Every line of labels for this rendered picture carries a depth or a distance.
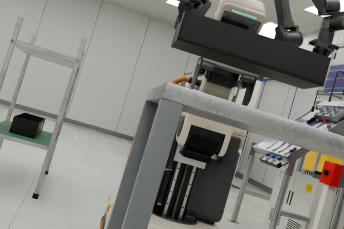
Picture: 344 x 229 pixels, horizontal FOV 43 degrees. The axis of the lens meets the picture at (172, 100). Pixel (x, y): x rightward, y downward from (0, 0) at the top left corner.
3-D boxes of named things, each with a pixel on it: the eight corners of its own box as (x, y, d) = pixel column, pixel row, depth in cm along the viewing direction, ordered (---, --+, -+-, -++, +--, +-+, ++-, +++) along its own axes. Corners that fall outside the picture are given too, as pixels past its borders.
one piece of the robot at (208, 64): (185, 91, 201) (198, 46, 202) (240, 108, 205) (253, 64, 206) (191, 90, 186) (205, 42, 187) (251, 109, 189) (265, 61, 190)
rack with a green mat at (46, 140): (-36, 181, 273) (17, 15, 278) (-7, 160, 363) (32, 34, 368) (37, 199, 283) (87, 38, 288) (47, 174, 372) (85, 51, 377)
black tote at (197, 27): (303, 89, 179) (310, 63, 180) (323, 86, 162) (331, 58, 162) (170, 47, 172) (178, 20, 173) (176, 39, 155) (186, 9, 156)
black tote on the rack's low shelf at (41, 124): (34, 138, 298) (39, 123, 298) (8, 132, 294) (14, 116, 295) (41, 131, 354) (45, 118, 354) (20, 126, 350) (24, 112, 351)
